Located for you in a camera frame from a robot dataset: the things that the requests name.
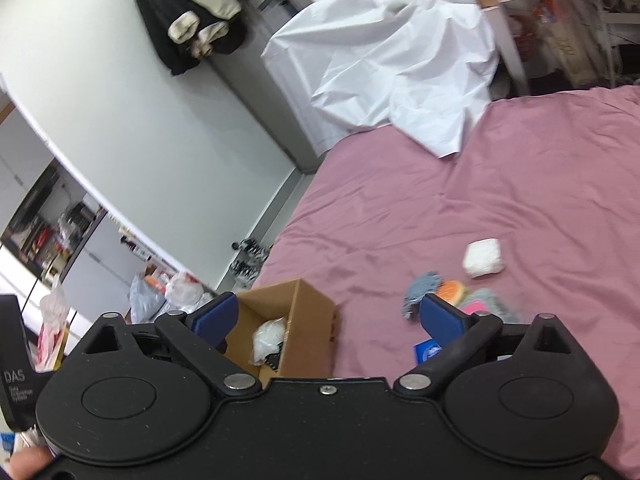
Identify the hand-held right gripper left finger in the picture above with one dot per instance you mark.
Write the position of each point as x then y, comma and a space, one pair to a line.
220, 312

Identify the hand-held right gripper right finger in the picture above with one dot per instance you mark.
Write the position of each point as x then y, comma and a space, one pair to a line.
440, 320

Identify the burger plush toy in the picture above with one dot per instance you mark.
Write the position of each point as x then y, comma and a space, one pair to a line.
452, 292

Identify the blue printed small box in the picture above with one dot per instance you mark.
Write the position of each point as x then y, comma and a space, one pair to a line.
425, 352

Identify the blue-grey knit cloth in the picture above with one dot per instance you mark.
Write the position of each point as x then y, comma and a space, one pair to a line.
420, 290

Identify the pink soft cloth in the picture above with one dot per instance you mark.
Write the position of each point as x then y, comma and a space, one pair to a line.
475, 306

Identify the grey-blue fluffy plush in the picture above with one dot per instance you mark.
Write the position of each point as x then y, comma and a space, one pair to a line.
500, 305

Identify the white cloth packet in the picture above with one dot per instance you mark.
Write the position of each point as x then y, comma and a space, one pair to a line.
482, 258

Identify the person's left hand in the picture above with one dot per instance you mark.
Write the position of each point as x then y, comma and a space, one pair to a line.
25, 465

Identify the grey black sneaker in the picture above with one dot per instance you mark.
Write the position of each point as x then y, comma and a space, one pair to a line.
255, 250
246, 275

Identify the pink white packet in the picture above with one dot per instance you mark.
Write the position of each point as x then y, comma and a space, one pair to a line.
50, 330

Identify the white crinkled plastic bag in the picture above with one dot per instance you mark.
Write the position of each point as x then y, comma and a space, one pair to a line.
267, 337

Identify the orange cardboard box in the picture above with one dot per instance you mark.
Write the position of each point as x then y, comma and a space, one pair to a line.
156, 282

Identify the black item in box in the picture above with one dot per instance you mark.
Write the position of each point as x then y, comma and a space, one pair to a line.
274, 360

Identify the grey plastic bag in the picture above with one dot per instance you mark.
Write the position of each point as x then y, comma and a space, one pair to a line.
145, 300

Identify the pink bed sheet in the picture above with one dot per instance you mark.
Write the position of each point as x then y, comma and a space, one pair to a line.
525, 185

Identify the grey door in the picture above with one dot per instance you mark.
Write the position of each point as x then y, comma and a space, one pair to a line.
280, 85

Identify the white draped sheet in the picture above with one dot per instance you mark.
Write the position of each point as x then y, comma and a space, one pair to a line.
375, 60

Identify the white desk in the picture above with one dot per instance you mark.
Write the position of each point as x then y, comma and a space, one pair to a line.
510, 35

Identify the black and cream jacket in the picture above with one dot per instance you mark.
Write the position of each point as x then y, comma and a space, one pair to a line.
200, 15

